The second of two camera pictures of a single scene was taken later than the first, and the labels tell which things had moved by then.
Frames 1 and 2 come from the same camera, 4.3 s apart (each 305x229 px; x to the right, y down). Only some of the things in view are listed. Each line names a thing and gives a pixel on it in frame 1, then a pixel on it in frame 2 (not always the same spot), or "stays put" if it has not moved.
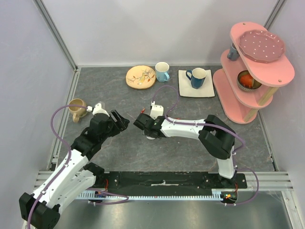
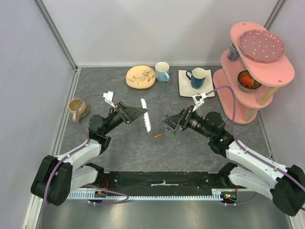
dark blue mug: (197, 77) stays put
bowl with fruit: (245, 82) stays put
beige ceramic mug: (77, 112) stays put
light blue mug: (162, 68) stays put
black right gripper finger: (141, 121) -> (172, 122)
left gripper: (122, 123) -> (131, 113)
